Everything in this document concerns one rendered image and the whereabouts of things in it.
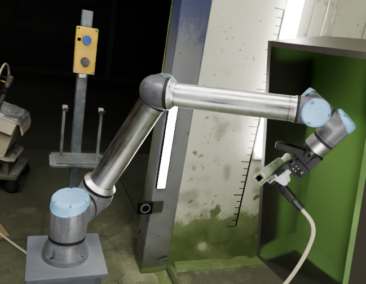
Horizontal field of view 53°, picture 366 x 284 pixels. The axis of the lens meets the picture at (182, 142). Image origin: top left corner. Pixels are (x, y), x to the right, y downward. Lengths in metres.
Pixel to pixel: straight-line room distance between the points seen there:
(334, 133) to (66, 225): 1.05
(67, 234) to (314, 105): 1.02
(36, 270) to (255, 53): 1.69
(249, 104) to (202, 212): 1.46
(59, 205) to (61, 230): 0.10
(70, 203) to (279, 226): 1.24
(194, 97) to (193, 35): 0.98
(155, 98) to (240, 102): 0.29
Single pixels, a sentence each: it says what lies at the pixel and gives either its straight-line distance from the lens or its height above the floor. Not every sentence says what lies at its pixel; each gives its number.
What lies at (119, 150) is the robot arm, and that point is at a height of 1.10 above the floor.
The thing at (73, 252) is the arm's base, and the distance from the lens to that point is 1.59.
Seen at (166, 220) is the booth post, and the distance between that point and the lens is 2.50.
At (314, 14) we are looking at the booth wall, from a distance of 2.62.
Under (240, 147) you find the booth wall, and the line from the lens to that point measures 2.49.
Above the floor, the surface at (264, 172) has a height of 1.16.
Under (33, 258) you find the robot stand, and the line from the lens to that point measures 1.67.
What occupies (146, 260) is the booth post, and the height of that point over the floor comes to 0.11.
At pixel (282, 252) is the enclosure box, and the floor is 0.49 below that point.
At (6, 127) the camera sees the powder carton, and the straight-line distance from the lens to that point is 3.44.
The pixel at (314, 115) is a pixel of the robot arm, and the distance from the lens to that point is 1.22.
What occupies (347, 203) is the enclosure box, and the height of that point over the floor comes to 0.91.
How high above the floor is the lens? 1.59
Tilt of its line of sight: 16 degrees down
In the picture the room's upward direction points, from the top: 10 degrees clockwise
